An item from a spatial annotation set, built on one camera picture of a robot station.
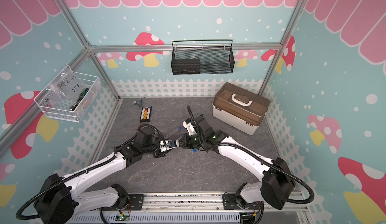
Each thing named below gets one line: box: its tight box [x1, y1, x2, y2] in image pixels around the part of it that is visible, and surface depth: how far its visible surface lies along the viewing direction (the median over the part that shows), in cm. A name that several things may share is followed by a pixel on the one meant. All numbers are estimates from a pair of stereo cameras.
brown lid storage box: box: [212, 82, 271, 136], surface depth 94 cm
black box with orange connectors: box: [139, 105, 152, 123], surface depth 111 cm
